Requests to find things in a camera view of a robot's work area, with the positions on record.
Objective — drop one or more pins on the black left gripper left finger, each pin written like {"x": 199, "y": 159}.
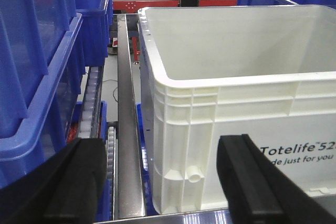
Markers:
{"x": 64, "y": 189}

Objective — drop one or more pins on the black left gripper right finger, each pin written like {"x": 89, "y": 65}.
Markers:
{"x": 257, "y": 191}

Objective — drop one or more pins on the white Totelife plastic crate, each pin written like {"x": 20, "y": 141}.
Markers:
{"x": 265, "y": 71}

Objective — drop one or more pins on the white roller track left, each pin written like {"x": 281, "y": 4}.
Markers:
{"x": 88, "y": 124}

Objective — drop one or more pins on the blue storage bin left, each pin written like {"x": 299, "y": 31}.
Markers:
{"x": 43, "y": 133}

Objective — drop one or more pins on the blue stacked bin top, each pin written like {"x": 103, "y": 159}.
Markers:
{"x": 31, "y": 31}

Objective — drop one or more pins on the red metal beam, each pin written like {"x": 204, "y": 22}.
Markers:
{"x": 132, "y": 7}

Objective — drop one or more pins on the blue bin far left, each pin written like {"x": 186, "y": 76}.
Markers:
{"x": 95, "y": 29}

